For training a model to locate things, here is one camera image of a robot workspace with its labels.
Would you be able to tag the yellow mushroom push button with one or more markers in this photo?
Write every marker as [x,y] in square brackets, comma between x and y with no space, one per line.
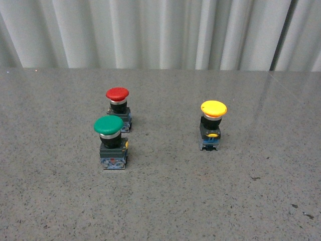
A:
[211,118]

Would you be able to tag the red mushroom push button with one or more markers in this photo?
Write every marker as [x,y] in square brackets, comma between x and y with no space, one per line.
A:
[118,106]

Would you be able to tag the green mushroom push button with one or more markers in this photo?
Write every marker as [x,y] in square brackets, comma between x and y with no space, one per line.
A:
[113,148]

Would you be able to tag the white pleated curtain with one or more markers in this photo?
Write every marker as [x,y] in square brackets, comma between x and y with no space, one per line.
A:
[220,35]

